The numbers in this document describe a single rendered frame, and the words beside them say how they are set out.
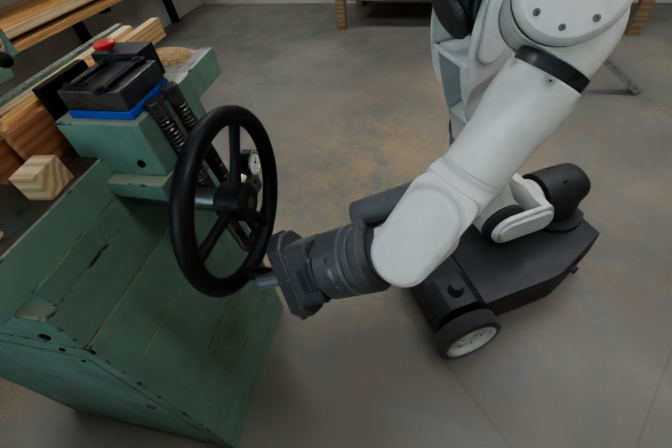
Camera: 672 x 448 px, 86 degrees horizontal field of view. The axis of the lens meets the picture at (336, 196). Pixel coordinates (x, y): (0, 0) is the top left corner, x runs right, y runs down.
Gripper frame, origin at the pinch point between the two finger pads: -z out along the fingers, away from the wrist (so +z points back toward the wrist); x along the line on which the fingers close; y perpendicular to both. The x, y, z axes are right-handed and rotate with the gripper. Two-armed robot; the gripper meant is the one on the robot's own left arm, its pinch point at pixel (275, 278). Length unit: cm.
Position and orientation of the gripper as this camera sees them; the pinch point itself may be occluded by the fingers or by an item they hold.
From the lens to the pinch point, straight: 55.4
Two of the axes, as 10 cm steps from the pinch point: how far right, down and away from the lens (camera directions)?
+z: 7.9, -2.9, -5.5
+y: -4.9, 2.4, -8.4
